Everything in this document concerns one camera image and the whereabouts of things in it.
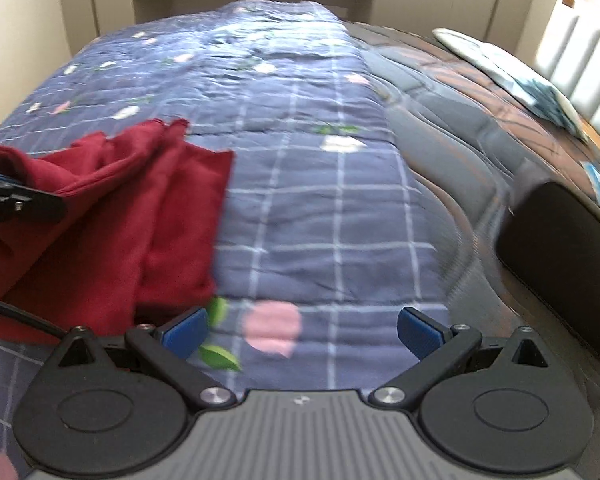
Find beige padded headboard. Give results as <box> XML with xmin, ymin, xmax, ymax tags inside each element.
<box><xmin>534</xmin><ymin>0</ymin><xmax>600</xmax><ymax>139</ymax></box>

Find black cable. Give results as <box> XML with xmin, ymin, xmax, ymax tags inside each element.
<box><xmin>0</xmin><ymin>292</ymin><xmax>67</xmax><ymax>340</ymax></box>

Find blue plaid floral quilt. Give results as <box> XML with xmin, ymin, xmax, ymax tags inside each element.
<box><xmin>0</xmin><ymin>0</ymin><xmax>454</xmax><ymax>480</ymax></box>

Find white floral pillow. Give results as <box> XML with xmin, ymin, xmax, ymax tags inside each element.
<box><xmin>432</xmin><ymin>27</ymin><xmax>588</xmax><ymax>142</ymax></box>

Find dark storage box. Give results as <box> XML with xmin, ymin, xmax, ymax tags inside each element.
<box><xmin>495</xmin><ymin>180</ymin><xmax>600</xmax><ymax>358</ymax></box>

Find red knit sweater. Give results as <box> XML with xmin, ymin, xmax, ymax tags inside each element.
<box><xmin>0</xmin><ymin>119</ymin><xmax>234</xmax><ymax>336</ymax></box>

